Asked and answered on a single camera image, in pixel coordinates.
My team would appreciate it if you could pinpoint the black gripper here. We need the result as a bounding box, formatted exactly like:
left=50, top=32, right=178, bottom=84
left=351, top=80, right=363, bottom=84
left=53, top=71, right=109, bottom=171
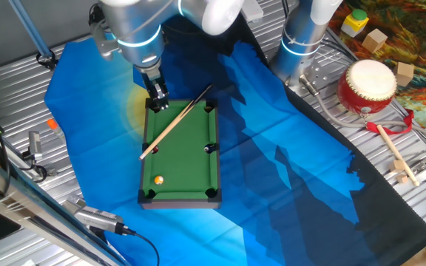
left=141, top=68, right=170, bottom=111

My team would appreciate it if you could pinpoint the wooden pool cue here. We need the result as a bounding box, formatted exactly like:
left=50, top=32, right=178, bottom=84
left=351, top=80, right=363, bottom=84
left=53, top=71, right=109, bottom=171
left=138, top=83, right=214, bottom=161

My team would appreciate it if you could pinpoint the mini green pool table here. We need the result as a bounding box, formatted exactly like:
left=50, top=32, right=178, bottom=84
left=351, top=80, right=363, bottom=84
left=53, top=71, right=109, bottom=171
left=137, top=98, right=223, bottom=210

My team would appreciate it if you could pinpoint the orange capped tube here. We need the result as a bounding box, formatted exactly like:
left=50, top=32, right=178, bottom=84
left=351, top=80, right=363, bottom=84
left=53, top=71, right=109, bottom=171
left=47, top=118, right=66, bottom=140

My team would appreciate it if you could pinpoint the black pole clamp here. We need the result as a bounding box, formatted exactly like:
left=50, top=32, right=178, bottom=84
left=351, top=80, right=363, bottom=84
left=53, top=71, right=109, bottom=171
left=35, top=50, right=58, bottom=71

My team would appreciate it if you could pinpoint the blue printed cloth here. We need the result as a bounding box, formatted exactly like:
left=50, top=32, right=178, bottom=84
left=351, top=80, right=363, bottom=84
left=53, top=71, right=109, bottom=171
left=44, top=31, right=426, bottom=266

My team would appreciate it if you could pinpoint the blue pole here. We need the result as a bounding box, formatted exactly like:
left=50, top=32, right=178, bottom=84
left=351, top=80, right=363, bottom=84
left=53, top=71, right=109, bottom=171
left=7, top=0, right=53, bottom=60

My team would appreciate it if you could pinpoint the yellow box green button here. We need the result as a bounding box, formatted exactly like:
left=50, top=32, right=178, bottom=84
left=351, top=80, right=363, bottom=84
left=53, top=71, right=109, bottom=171
left=340, top=8, right=370, bottom=38

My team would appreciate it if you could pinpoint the red drum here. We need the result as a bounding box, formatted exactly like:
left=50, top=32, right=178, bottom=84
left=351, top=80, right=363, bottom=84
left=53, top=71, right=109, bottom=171
left=337, top=58, right=398, bottom=115

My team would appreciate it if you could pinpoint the wooden cube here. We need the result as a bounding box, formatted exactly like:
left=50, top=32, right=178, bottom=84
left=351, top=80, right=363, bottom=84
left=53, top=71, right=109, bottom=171
left=393, top=61, right=416, bottom=88
left=361, top=28, right=388, bottom=55

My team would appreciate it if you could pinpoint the wooden drumstick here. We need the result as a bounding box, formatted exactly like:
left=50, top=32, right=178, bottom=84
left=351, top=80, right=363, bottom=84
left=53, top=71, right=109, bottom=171
left=376, top=124, right=421, bottom=188

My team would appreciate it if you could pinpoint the colourful painted cloth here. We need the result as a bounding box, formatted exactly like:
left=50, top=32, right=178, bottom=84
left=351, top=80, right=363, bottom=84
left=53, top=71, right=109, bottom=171
left=327, top=0, right=426, bottom=130

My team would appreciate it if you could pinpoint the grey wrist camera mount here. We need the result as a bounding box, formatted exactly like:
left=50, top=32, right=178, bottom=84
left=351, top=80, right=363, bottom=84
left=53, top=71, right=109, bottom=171
left=89, top=3, right=120, bottom=62

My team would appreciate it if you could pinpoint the small silver camera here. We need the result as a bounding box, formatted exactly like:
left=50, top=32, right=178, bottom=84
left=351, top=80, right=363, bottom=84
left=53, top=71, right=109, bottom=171
left=27, top=130, right=44, bottom=162

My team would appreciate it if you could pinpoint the large silver camera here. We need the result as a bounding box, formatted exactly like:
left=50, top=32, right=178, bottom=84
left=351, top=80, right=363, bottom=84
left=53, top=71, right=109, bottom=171
left=72, top=205, right=125, bottom=236

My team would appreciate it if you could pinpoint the black camera cable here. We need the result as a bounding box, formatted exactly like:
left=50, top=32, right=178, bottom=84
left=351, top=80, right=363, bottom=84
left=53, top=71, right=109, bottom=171
left=122, top=227, right=161, bottom=266

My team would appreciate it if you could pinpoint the thin black looped cable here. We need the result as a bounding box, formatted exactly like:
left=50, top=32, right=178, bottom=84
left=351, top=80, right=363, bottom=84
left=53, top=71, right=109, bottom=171
left=17, top=149, right=48, bottom=183

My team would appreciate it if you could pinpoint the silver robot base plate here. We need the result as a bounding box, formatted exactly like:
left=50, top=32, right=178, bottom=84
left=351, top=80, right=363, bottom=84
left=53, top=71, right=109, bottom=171
left=283, top=55, right=334, bottom=95

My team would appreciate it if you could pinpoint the grey hose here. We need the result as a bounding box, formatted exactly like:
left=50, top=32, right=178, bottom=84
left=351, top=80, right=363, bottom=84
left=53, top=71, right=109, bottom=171
left=300, top=73, right=426, bottom=147

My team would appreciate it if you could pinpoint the aluminium frame bar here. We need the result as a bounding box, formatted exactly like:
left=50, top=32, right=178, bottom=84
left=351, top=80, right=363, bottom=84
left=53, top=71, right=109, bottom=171
left=0, top=147, right=129, bottom=266

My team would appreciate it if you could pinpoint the red strap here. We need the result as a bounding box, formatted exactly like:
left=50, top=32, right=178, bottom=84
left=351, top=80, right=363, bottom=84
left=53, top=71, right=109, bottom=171
left=365, top=109, right=415, bottom=135

